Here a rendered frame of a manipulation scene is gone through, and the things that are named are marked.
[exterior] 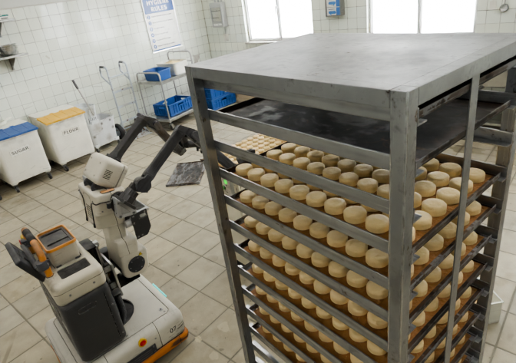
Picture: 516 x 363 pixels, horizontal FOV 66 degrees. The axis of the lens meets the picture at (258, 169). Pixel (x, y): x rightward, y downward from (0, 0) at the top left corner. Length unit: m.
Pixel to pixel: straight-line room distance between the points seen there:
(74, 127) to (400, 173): 5.48
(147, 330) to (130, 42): 5.36
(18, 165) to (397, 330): 5.28
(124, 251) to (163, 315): 0.46
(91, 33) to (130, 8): 0.81
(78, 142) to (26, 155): 0.68
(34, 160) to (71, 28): 2.04
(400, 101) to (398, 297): 0.38
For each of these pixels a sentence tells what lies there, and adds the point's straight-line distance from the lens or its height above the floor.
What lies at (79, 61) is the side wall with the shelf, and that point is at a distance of 6.68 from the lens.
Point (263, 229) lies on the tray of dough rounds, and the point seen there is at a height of 1.33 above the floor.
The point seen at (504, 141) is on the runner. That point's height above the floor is 1.58.
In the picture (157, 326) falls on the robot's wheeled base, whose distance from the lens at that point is 2.56.
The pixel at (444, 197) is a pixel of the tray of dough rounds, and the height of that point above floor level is 1.51.
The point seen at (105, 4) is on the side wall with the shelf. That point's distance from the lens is 6.95.
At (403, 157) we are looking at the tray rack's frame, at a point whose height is 1.71.
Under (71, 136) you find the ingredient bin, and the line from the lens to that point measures 5.95.
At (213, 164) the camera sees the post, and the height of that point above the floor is 1.54.
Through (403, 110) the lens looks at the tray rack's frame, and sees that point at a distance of 0.64.
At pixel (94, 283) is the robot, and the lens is 2.25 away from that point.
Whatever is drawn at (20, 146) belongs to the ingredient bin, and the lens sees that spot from 5.72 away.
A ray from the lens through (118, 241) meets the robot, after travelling 2.42.
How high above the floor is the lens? 1.99
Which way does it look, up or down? 25 degrees down
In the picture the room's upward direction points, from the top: 8 degrees counter-clockwise
